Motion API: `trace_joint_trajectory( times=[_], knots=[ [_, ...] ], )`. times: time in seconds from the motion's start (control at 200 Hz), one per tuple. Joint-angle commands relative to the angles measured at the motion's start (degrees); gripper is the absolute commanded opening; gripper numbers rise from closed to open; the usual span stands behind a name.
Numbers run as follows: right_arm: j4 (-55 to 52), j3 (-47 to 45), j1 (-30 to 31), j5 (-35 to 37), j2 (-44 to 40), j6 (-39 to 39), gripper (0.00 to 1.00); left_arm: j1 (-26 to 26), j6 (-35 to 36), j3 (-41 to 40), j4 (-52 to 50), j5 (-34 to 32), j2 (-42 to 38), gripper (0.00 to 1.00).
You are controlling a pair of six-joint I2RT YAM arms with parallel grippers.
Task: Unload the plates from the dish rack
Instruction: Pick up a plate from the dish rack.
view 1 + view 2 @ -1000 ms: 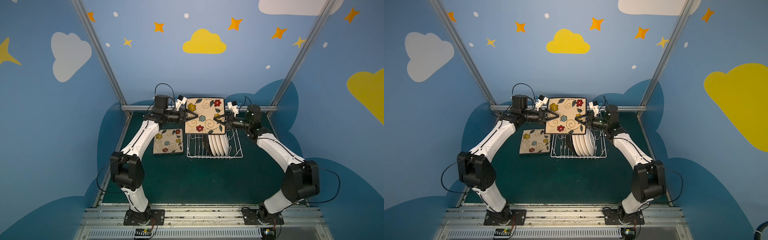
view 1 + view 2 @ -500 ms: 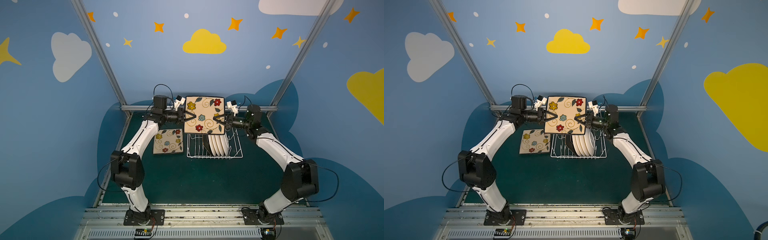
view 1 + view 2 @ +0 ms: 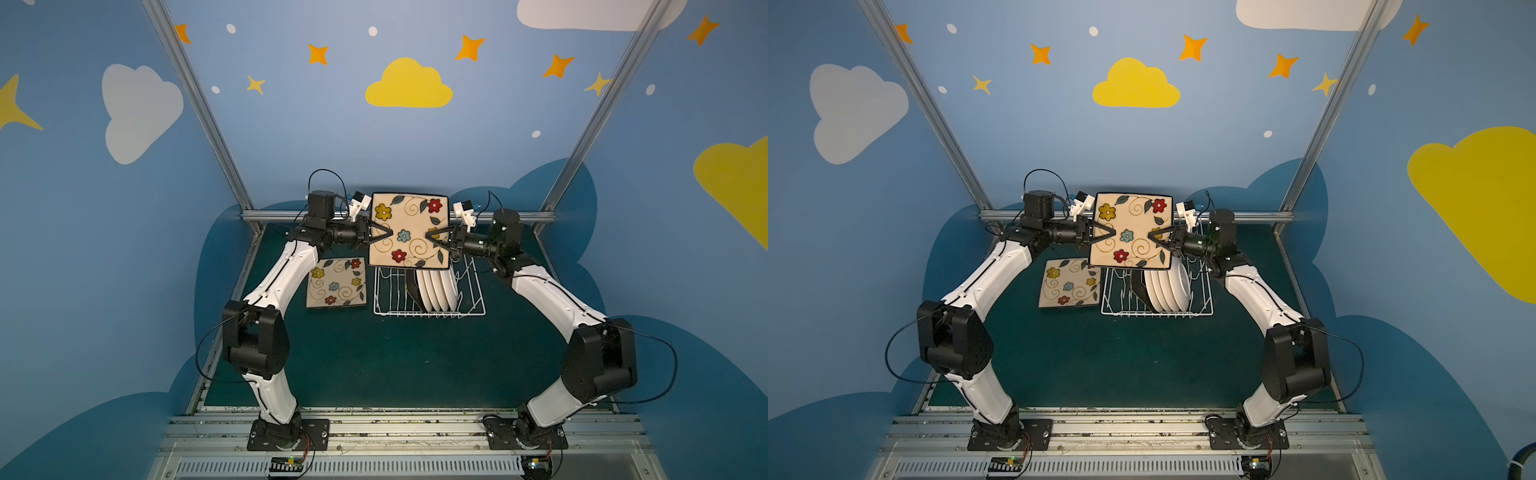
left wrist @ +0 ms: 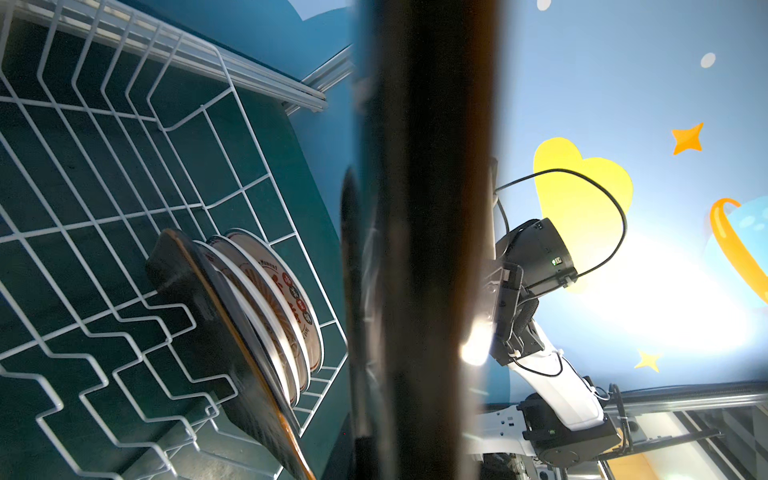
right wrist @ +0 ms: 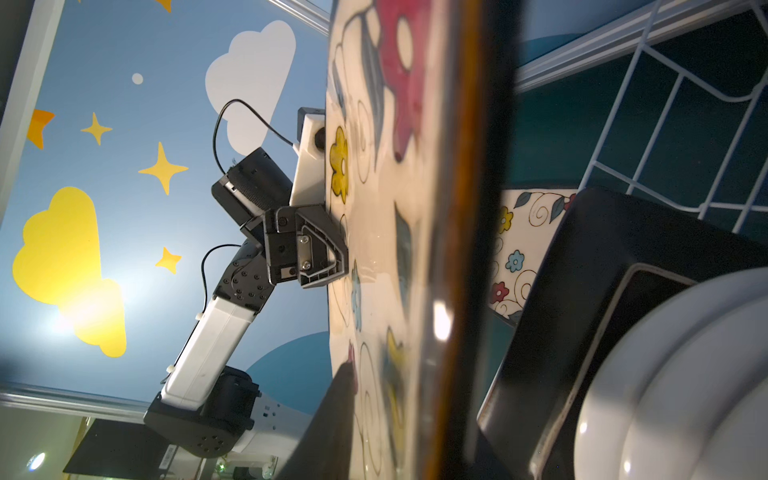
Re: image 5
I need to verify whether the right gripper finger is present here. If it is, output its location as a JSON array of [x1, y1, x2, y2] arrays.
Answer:
[[277, 362, 355, 479]]

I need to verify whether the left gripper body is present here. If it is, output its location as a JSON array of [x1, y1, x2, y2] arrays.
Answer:
[[240, 204, 350, 289]]

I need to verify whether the floral square plate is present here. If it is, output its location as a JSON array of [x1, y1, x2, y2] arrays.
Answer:
[[325, 1, 525, 479], [489, 189, 577, 326]]

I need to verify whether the white round plate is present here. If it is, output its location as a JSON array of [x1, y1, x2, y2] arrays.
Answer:
[[573, 268, 767, 479], [619, 298, 767, 479]]

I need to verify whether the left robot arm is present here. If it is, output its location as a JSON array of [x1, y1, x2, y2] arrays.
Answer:
[[144, 147, 349, 461]]

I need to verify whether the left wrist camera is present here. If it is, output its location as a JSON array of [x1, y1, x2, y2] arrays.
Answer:
[[289, 107, 326, 207]]

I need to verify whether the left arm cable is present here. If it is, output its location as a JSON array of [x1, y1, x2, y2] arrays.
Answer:
[[199, 98, 296, 313]]

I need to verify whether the white wire dish rack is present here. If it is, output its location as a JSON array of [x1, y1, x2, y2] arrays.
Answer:
[[579, 1, 767, 242]]

